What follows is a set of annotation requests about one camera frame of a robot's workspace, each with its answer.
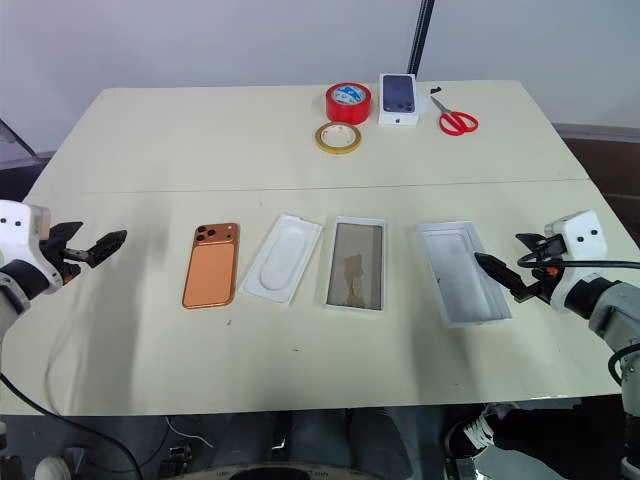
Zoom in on dark furniture edge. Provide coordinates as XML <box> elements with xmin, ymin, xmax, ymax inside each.
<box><xmin>0</xmin><ymin>118</ymin><xmax>40</xmax><ymax>174</ymax></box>

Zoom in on red handled scissors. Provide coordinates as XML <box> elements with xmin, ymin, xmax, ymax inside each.
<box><xmin>429</xmin><ymin>94</ymin><xmax>480</xmax><ymax>137</ymax></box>

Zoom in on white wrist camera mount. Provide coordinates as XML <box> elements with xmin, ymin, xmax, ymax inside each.
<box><xmin>543</xmin><ymin>209</ymin><xmax>609</xmax><ymax>312</ymax></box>
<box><xmin>0</xmin><ymin>199</ymin><xmax>69</xmax><ymax>292</ymax></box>

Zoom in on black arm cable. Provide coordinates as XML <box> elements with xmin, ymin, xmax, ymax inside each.
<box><xmin>0</xmin><ymin>373</ymin><xmax>144</xmax><ymax>480</ymax></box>
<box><xmin>516</xmin><ymin>252</ymin><xmax>640</xmax><ymax>274</ymax></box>

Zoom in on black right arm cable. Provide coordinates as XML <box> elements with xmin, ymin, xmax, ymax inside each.
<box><xmin>516</xmin><ymin>252</ymin><xmax>640</xmax><ymax>274</ymax></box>

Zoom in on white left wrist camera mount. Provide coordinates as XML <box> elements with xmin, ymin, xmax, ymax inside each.
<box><xmin>0</xmin><ymin>199</ymin><xmax>69</xmax><ymax>292</ymax></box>

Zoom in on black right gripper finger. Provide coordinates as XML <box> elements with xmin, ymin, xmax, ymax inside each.
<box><xmin>515</xmin><ymin>232</ymin><xmax>547</xmax><ymax>252</ymax></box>
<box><xmin>473</xmin><ymin>251</ymin><xmax>527</xmax><ymax>297</ymax></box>

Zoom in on yellow tape roll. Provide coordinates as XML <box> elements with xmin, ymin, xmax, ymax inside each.
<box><xmin>313</xmin><ymin>121</ymin><xmax>364</xmax><ymax>156</ymax></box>

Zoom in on white box with phone print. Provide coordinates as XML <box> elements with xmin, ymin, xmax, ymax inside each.
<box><xmin>378</xmin><ymin>72</ymin><xmax>419</xmax><ymax>128</ymax></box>

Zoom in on white moulded insert tray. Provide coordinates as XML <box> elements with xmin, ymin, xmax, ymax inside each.
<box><xmin>238</xmin><ymin>213</ymin><xmax>323</xmax><ymax>307</ymax></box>

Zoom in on black metal pole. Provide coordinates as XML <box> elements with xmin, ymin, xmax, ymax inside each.
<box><xmin>406</xmin><ymin>0</ymin><xmax>437</xmax><ymax>76</ymax></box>

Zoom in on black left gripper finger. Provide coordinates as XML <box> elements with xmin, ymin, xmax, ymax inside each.
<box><xmin>49</xmin><ymin>222</ymin><xmax>84</xmax><ymax>247</ymax></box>
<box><xmin>85</xmin><ymin>229</ymin><xmax>128</xmax><ymax>270</ymax></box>

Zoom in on white shoe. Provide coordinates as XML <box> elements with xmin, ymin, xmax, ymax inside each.
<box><xmin>33</xmin><ymin>456</ymin><xmax>72</xmax><ymax>480</ymax></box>

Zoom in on thin white wire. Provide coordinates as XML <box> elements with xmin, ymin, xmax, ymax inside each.
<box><xmin>165</xmin><ymin>415</ymin><xmax>213</xmax><ymax>448</ymax></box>

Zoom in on orange smartphone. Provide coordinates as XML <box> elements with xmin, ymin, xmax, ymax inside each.
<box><xmin>181</xmin><ymin>222</ymin><xmax>241</xmax><ymax>311</ymax></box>

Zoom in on white box base brown inside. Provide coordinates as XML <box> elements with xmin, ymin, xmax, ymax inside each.
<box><xmin>314</xmin><ymin>215</ymin><xmax>389</xmax><ymax>313</ymax></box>

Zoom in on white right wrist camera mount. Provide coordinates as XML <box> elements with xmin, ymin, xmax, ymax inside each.
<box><xmin>543</xmin><ymin>209</ymin><xmax>609</xmax><ymax>312</ymax></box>

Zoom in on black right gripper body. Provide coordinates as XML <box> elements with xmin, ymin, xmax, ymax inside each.
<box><xmin>511</xmin><ymin>234</ymin><xmax>569</xmax><ymax>303</ymax></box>

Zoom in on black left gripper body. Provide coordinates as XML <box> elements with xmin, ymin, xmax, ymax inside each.
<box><xmin>43</xmin><ymin>236</ymin><xmax>95</xmax><ymax>287</ymax></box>

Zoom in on red tape roll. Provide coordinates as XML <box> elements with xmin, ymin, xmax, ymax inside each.
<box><xmin>325</xmin><ymin>82</ymin><xmax>373</xmax><ymax>124</ymax></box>

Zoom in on black and white sneaker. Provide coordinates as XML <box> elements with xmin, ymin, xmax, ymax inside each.
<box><xmin>442</xmin><ymin>403</ymin><xmax>504</xmax><ymax>459</ymax></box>

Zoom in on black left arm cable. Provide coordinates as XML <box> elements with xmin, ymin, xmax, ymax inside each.
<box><xmin>0</xmin><ymin>373</ymin><xmax>144</xmax><ymax>480</ymax></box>

